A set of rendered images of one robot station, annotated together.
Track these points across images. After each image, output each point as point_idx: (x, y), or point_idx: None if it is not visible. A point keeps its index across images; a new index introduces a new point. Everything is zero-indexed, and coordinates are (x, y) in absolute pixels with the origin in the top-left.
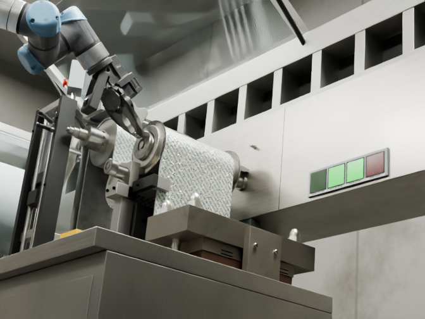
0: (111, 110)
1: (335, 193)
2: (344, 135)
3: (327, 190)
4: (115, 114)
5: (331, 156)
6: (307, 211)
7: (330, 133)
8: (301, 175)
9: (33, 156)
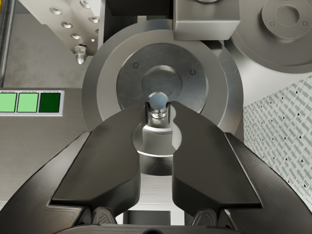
0: (243, 227)
1: (33, 88)
2: (18, 142)
3: (38, 90)
4: (218, 184)
5: (35, 125)
6: None
7: (35, 149)
8: (73, 115)
9: None
